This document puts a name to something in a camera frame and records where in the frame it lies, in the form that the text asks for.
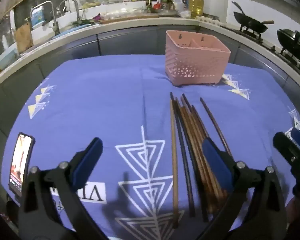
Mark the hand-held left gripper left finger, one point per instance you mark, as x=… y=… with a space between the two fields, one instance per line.
x=88 y=160

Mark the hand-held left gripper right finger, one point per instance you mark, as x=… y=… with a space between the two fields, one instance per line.
x=215 y=160

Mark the pile of chopsticks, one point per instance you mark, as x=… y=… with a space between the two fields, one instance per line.
x=190 y=135

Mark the pink plastic utensil basket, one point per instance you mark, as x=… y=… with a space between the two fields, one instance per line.
x=197 y=60

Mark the blue printed tablecloth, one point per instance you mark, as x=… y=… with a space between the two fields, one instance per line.
x=90 y=100

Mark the black smartphone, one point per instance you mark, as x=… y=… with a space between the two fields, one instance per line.
x=21 y=165

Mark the black pot with lid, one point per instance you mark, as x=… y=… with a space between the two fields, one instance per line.
x=292 y=45

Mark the gas stove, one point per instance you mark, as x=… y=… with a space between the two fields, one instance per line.
x=270 y=43

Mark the brown wooden cutting board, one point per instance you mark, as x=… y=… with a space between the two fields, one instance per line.
x=24 y=38

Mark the row of eggs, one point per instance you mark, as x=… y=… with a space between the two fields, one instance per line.
x=208 y=19

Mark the tall metal faucet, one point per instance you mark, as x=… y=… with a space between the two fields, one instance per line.
x=54 y=22

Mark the long cutting board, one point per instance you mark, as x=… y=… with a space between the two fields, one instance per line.
x=130 y=18

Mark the short metal faucet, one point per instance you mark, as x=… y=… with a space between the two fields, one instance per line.
x=76 y=7

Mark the blue and white packet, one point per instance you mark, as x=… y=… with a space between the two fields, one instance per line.
x=37 y=15

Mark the large yellow oil bottle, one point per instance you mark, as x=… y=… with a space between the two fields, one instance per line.
x=196 y=5

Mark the white plastic jug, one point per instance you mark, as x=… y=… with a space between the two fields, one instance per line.
x=177 y=1

